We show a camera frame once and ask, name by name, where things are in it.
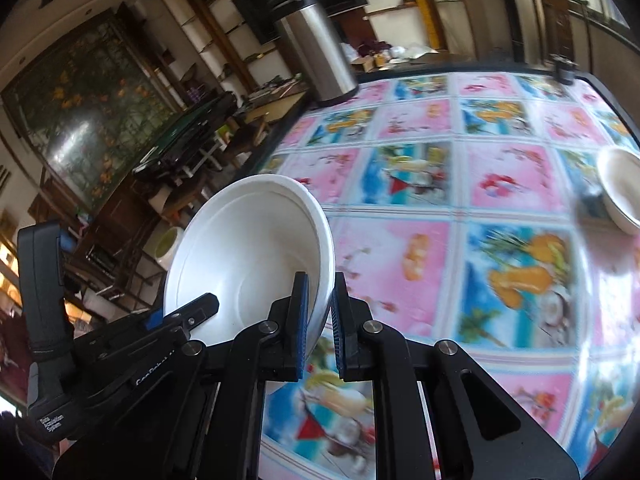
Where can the light wooden low cabinet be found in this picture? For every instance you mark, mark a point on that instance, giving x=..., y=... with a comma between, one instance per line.
x=272, y=97

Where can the small black clamp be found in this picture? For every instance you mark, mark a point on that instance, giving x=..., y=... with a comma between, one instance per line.
x=564, y=69

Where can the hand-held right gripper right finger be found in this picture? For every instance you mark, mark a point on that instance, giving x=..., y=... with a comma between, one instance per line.
x=337, y=332

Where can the floral wall painting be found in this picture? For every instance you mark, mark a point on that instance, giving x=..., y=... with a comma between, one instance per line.
x=85, y=125

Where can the stainless steel thermos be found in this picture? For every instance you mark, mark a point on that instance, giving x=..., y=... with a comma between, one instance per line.
x=315, y=45

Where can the white and green bin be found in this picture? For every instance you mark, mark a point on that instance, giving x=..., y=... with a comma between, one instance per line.
x=167, y=247

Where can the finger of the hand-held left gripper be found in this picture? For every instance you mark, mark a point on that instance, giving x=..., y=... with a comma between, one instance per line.
x=192, y=312

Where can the dark wooden cabinet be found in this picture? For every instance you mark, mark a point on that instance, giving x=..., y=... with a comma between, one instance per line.
x=110, y=240

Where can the black-rimmed dining table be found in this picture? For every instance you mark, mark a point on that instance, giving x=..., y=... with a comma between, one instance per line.
x=500, y=66

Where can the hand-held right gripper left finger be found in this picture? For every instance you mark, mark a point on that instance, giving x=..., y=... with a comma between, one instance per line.
x=300, y=330

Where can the wooden display shelf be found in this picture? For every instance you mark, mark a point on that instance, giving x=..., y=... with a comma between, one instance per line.
x=210, y=25

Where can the printed pink and blue tablecloth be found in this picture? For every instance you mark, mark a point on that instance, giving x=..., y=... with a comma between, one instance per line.
x=500, y=240

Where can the white disposable bowl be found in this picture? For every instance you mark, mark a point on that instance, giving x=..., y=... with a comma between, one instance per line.
x=622, y=180
x=250, y=240

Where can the green-topped mahjong table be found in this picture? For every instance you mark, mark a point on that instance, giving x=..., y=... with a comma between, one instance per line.
x=190, y=120

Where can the white plastic bag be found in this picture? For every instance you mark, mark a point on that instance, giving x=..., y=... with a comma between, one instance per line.
x=412, y=51

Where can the wooden armchair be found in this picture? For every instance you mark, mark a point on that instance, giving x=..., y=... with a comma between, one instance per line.
x=562, y=20

